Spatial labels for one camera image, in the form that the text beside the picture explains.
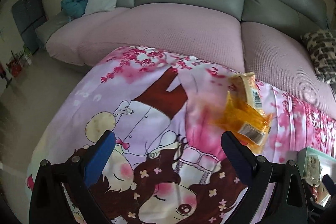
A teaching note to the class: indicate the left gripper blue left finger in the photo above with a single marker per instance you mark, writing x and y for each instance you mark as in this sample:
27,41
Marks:
97,156

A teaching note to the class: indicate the white tray teal rim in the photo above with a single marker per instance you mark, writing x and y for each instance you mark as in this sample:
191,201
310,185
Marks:
318,196

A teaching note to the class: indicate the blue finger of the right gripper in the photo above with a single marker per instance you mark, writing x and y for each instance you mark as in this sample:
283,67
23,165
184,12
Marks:
329,184

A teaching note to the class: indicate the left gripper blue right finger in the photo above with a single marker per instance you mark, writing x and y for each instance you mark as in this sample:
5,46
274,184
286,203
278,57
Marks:
240,157

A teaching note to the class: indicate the blue clothing pile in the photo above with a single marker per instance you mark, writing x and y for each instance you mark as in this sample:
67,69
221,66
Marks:
74,9

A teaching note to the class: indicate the black white patterned pillow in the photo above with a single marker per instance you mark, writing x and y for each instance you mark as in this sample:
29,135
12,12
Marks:
321,48

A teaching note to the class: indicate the pink cartoon blanket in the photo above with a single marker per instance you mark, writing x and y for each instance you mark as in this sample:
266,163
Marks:
168,165

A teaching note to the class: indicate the yellow cake snack packet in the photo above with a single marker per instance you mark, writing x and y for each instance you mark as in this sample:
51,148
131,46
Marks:
246,89

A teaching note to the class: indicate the orange transparent snack packet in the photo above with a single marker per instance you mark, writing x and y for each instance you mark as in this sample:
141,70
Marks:
249,126

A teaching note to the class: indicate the dark cabinet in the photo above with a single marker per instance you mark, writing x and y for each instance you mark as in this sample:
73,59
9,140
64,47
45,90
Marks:
28,16

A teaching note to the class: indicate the potted plants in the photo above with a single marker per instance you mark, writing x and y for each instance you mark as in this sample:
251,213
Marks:
18,61

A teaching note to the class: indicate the pink sofa seat cover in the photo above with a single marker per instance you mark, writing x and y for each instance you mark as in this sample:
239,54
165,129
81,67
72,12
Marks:
214,36

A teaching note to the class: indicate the white green snack packet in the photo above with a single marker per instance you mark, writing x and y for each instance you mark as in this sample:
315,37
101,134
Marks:
312,170

